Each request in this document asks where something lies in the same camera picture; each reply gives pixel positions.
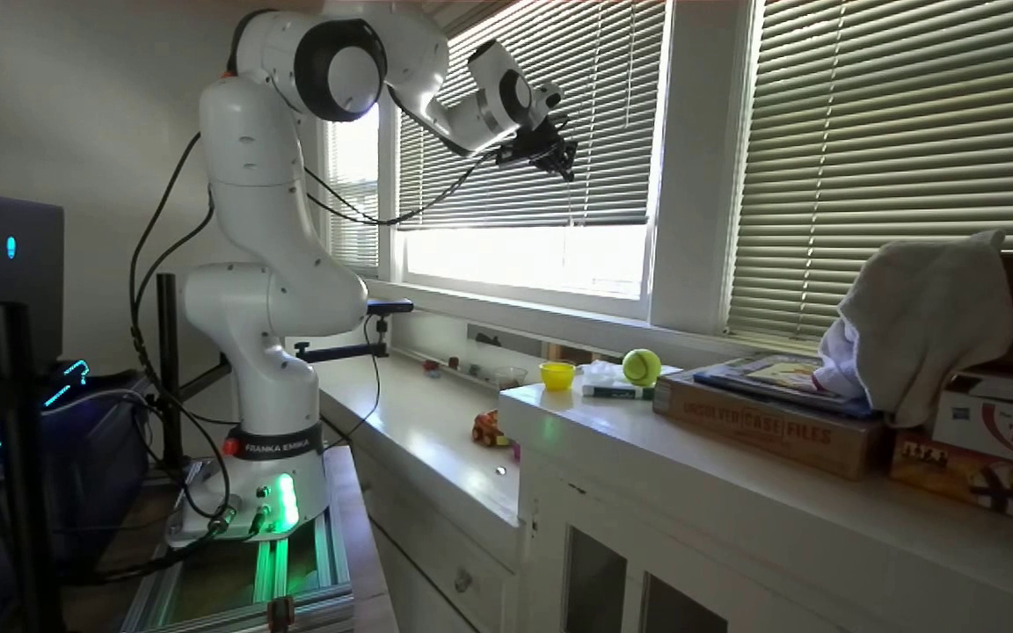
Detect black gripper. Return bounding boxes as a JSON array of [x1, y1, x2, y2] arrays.
[[492, 108, 584, 187]]

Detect white slatted raisable window blinds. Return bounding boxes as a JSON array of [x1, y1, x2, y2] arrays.
[[396, 0, 668, 236]]

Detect white framed window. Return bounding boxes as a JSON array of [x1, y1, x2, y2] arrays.
[[325, 0, 759, 343]]

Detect white slatted lowered window blinds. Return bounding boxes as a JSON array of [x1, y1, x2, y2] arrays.
[[727, 0, 1013, 351]]

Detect small yellow cup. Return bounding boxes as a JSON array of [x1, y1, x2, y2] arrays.
[[536, 358, 582, 398]]

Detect yellow-green tennis ball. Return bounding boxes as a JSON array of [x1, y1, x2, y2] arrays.
[[621, 343, 665, 392]]

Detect orange tiger toy car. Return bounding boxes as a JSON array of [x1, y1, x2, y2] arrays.
[[470, 406, 526, 458]]

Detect dark blue magazine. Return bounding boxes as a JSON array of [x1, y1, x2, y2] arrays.
[[691, 356, 887, 426]]

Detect white low counter cabinet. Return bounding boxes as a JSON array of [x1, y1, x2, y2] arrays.
[[316, 348, 530, 633]]

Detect white tall cabinet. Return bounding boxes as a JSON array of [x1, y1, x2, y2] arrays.
[[495, 381, 1013, 633]]

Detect white box with red print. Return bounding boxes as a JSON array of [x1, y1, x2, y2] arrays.
[[934, 368, 1013, 479]]

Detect brown box with star pattern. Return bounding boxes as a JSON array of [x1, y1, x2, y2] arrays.
[[887, 429, 1013, 541]]

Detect dark blue backpack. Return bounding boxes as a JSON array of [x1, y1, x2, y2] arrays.
[[0, 358, 156, 595]]

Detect black bar camera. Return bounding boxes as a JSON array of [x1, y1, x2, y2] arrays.
[[362, 294, 420, 321]]

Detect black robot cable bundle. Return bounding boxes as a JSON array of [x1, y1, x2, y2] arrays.
[[124, 83, 500, 531]]

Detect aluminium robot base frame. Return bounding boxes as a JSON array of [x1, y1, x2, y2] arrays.
[[118, 503, 360, 633]]

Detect black metal post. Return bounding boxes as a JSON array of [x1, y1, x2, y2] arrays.
[[0, 297, 69, 633]]

